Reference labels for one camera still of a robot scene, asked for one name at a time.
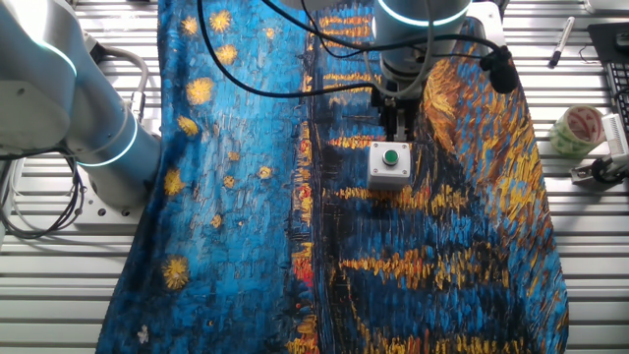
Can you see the clear tape roll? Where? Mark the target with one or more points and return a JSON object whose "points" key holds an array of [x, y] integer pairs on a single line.
{"points": [[565, 140]]}

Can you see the silver marker pen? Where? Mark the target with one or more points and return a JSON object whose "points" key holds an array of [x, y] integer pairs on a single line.
{"points": [[562, 41]]}

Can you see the grey box with green button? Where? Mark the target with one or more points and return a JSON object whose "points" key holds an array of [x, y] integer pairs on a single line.
{"points": [[385, 174]]}

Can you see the black and silver camera clamp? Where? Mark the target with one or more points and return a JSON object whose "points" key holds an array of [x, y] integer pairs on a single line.
{"points": [[602, 172]]}

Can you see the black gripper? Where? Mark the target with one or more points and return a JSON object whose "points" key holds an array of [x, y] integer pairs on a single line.
{"points": [[388, 100]]}

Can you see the white finned camera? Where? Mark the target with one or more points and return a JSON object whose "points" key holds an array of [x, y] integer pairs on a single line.
{"points": [[616, 137]]}

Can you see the black desk mat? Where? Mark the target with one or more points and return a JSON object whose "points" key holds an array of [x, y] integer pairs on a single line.
{"points": [[602, 41]]}

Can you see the black keyboard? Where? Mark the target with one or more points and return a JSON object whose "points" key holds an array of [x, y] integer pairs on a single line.
{"points": [[620, 88]]}

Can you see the blue starry painting cloth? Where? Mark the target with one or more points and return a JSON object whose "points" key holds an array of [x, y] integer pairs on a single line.
{"points": [[245, 221]]}

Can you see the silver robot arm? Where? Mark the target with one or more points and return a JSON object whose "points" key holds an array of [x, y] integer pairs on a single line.
{"points": [[98, 113]]}

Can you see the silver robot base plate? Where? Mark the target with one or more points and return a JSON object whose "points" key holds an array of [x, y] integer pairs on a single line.
{"points": [[108, 218]]}

